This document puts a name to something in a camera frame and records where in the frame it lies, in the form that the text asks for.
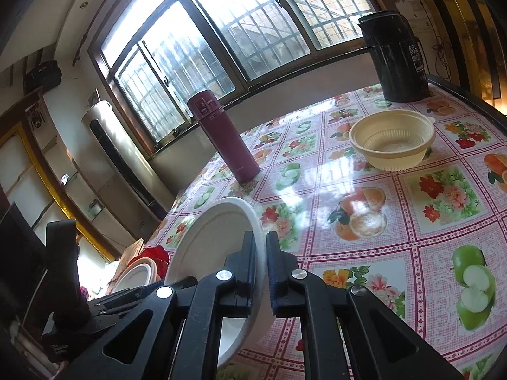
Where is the large cream ribbed bowl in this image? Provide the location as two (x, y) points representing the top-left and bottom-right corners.
(349, 111), (437, 173)

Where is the barred window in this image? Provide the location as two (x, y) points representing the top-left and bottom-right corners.
(87, 0), (383, 153)

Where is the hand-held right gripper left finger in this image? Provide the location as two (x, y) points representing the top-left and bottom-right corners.
(55, 230), (258, 380)

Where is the red cloth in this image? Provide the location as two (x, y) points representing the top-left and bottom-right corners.
(135, 245), (172, 282)

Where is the fruit and flower print tablecloth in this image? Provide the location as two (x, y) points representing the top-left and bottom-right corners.
(148, 81), (507, 380)

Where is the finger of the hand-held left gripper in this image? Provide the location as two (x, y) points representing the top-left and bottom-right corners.
(89, 276), (198, 318)

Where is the maroon thermos bottle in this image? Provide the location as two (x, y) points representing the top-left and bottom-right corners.
(187, 91), (261, 183)

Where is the black thermos jug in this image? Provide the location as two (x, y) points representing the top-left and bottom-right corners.
(357, 11), (430, 104)

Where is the black bag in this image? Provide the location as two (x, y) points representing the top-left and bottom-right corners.
(23, 60), (63, 92)

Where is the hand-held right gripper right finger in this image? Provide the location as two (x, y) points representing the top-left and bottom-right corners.
(266, 231), (464, 380)

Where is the black wall cable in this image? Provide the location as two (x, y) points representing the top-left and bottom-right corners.
(431, 34), (454, 82)

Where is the white disposable bowl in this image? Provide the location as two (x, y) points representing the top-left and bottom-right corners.
(164, 197), (274, 369)

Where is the wall poster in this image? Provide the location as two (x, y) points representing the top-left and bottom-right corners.
(25, 102), (45, 130)

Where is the white standing air conditioner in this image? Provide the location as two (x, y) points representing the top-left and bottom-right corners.
(81, 101), (169, 220)

